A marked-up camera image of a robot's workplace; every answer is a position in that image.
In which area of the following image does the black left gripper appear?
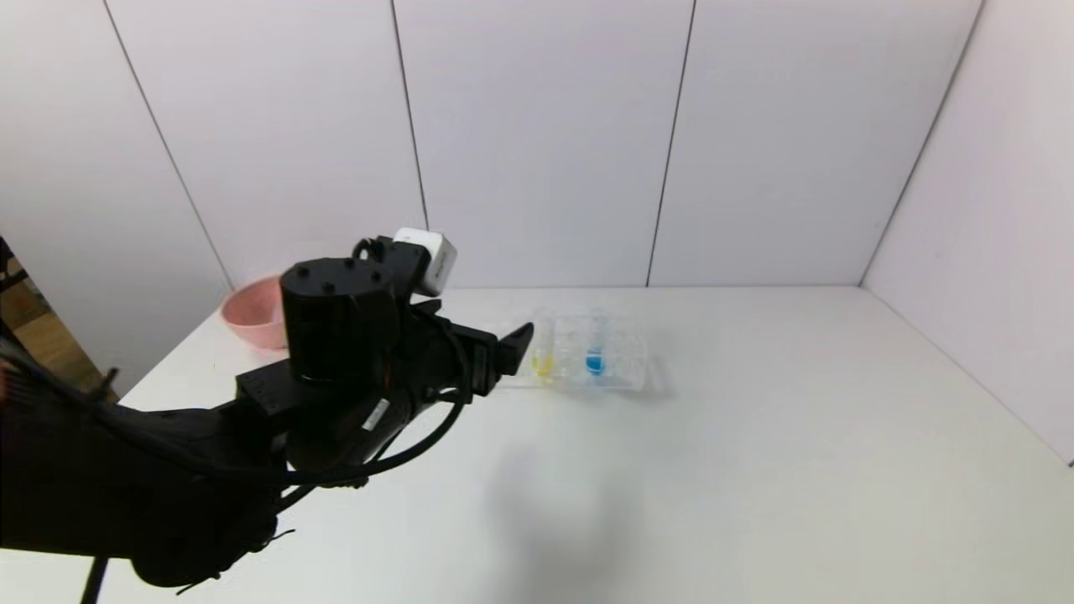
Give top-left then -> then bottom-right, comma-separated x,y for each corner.
409,313 -> 534,405

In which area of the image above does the test tube with yellow pigment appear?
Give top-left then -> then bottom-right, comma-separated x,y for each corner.
532,306 -> 556,380

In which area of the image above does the test tube with blue pigment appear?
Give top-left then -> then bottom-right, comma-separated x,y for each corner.
585,306 -> 608,377

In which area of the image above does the clear acrylic test tube rack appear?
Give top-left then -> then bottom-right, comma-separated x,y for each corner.
495,309 -> 649,395

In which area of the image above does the pink bowl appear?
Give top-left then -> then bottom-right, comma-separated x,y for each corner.
222,277 -> 288,350

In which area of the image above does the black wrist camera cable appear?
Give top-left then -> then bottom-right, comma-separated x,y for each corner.
277,237 -> 471,492

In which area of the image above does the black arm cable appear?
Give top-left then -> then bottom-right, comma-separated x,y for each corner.
80,554 -> 110,604

